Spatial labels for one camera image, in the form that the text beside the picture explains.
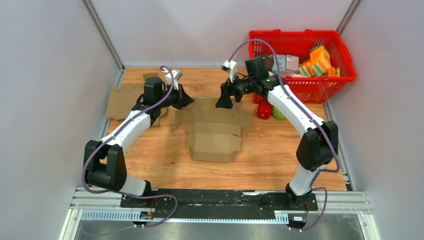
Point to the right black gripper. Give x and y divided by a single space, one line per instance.
225 101

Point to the orange green striped sponge stack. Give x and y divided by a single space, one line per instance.
318 64

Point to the red toy pepper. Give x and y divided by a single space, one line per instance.
264 110

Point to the brown cardboard paper box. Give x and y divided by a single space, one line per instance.
213 134

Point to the aluminium frame rail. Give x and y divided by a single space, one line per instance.
332 210

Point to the green toy cabbage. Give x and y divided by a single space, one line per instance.
277 113

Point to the teal small carton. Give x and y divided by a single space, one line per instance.
279 63

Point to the brown round toy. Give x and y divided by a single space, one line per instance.
268 60

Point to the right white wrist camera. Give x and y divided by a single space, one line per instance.
230 67

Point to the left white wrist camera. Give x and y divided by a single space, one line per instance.
173 77

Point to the red plastic shopping basket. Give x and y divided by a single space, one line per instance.
310 87

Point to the grey small carton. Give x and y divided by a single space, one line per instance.
292 63

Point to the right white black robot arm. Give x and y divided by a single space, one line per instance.
319 138

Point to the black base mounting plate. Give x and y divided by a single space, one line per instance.
212 203

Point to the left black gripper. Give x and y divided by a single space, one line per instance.
183 100

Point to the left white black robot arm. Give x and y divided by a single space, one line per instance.
104 160

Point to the flat unfolded cardboard sheet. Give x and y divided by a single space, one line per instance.
122 98

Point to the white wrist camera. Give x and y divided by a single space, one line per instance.
230 67
173 77

